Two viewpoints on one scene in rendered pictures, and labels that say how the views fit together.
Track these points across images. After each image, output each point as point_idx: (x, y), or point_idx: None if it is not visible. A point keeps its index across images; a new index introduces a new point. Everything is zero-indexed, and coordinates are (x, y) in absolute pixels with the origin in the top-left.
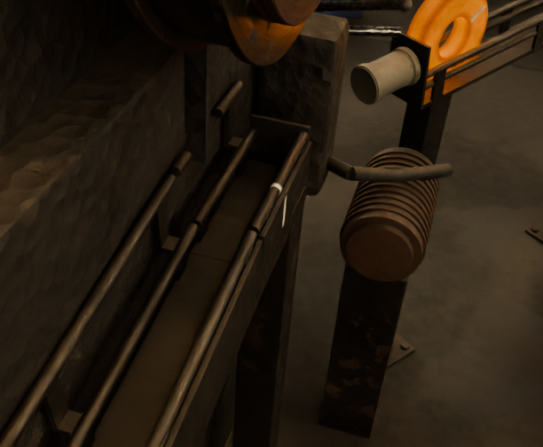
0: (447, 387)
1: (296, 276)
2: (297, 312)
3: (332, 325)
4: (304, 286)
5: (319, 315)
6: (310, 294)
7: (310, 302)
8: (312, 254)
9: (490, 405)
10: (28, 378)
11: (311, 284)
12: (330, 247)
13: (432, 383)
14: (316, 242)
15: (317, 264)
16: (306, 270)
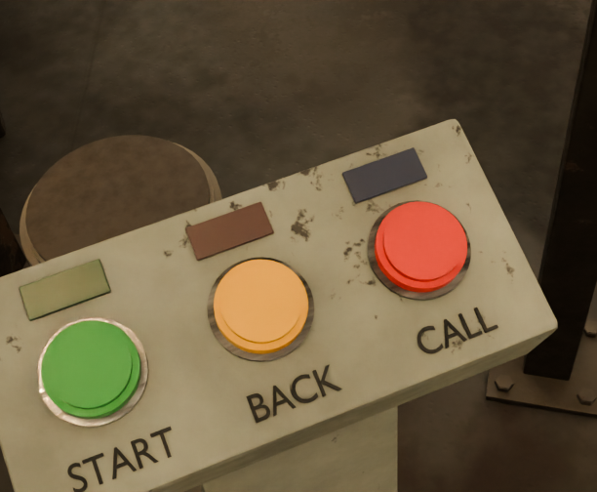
0: None
1: (79, 124)
2: (4, 167)
3: (9, 211)
4: (66, 143)
5: (19, 189)
6: (53, 157)
7: (35, 166)
8: (144, 110)
9: None
10: None
11: (77, 146)
12: (179, 117)
13: None
14: (175, 100)
15: (125, 128)
16: (100, 126)
